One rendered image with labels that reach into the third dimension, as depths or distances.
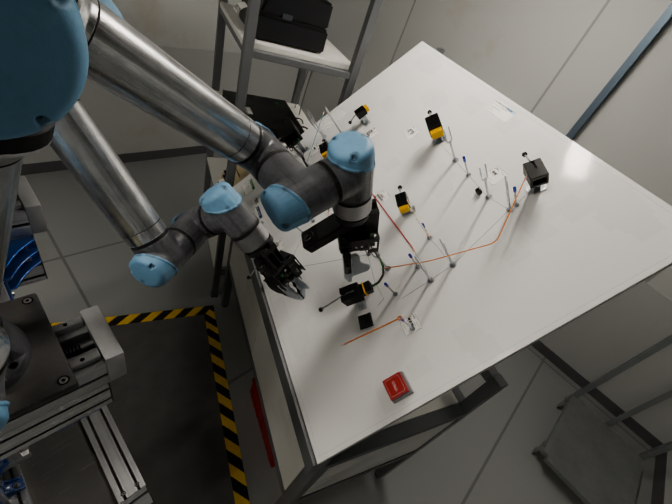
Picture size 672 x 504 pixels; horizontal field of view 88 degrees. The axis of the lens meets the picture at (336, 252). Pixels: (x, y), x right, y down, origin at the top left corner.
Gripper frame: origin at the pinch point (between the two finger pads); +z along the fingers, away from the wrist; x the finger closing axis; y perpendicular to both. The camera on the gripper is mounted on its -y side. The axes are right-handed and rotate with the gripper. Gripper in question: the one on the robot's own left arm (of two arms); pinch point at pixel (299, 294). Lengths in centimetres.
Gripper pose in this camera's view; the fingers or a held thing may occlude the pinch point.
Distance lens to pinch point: 93.3
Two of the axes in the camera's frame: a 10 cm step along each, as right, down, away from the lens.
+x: 6.3, -7.0, 3.3
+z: 4.8, 6.9, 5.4
